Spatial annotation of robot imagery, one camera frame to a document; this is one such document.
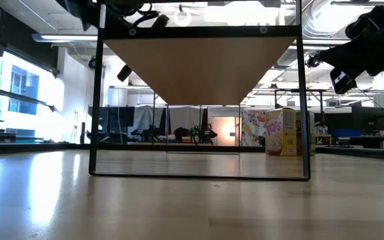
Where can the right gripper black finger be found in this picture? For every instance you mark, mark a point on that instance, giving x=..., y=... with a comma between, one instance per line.
x=342, y=81

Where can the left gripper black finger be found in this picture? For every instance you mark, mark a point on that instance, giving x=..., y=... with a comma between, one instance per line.
x=124, y=73

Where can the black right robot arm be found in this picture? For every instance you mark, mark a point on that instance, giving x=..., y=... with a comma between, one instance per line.
x=368, y=20

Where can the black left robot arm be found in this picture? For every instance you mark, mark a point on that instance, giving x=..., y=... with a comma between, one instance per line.
x=78, y=10

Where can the small wooden shelf unit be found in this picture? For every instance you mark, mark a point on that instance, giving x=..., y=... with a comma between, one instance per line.
x=323, y=139

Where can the wooden shelf board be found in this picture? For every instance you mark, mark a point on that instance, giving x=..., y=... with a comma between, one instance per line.
x=200, y=70

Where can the yellow Pops cereal box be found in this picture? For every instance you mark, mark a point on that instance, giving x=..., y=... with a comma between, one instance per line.
x=280, y=133

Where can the ceiling tube light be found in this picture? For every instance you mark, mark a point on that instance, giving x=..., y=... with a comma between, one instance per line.
x=325, y=42
x=65, y=37

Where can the black computer monitor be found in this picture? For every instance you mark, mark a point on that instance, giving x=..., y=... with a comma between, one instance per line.
x=368, y=118

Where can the blue plastic bin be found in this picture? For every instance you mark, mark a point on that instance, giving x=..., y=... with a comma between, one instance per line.
x=347, y=133

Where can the black bag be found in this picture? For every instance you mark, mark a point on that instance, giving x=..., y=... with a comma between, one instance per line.
x=181, y=134

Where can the small black background robot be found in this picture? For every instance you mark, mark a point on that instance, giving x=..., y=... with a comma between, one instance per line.
x=203, y=135

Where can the colourful printed white box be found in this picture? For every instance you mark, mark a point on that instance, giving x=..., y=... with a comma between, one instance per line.
x=252, y=128

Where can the black dome camera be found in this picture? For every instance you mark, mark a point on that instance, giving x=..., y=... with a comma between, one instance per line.
x=92, y=63

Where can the black ceiling camera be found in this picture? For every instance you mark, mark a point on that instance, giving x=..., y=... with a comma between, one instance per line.
x=313, y=61

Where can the black metal table frame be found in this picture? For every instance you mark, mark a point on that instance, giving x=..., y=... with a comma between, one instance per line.
x=298, y=90

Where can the black overhead rail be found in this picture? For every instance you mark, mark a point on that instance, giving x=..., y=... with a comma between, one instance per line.
x=358, y=2

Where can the silver ventilation duct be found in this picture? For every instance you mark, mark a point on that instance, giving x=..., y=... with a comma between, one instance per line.
x=322, y=20

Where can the black metal shelf frame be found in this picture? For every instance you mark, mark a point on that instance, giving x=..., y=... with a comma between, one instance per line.
x=198, y=31

